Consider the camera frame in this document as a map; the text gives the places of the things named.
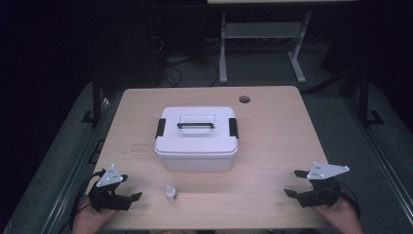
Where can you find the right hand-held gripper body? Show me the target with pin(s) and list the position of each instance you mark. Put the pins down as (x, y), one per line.
(321, 195)

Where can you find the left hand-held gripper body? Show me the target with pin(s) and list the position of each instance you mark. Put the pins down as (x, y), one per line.
(108, 177)

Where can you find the small white bottle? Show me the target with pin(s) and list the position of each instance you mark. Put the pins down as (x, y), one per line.
(170, 194)

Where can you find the white plastic storage box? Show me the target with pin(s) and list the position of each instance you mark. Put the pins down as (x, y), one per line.
(198, 164)

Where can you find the person's right hand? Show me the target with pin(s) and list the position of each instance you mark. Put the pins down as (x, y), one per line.
(344, 219)

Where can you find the person's left hand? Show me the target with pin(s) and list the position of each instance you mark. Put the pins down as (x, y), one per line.
(89, 222)

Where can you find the grey metal stand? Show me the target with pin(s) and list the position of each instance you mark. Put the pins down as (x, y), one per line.
(263, 31)

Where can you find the black upright post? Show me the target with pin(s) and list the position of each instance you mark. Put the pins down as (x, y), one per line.
(364, 97)
(96, 97)

